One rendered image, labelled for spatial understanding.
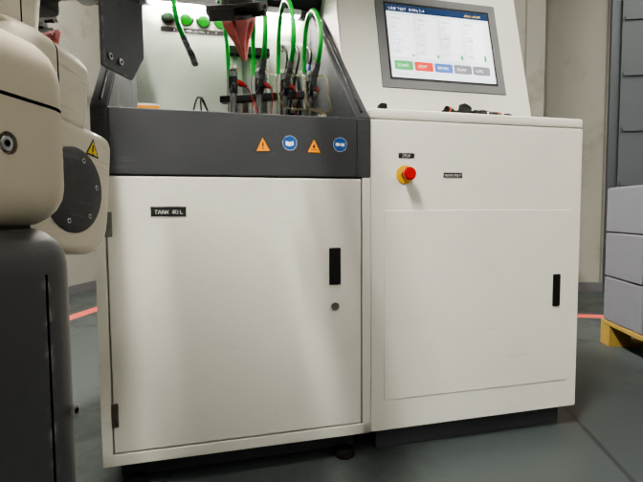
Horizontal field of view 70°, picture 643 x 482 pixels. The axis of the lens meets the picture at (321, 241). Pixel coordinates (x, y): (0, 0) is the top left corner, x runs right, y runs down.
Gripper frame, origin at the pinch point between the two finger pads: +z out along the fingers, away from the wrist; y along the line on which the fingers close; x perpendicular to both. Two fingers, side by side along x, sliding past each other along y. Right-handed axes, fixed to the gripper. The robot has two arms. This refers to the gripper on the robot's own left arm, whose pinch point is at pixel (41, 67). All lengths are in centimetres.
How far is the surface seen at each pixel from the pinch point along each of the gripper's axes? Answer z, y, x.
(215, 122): 17.7, -27.9, -18.2
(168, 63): 11, 6, -72
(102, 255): 42.1, -2.9, 5.7
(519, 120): 29, -109, -50
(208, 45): 7, -7, -80
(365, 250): 54, -65, -17
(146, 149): 21.2, -12.8, -9.5
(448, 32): 8, -92, -89
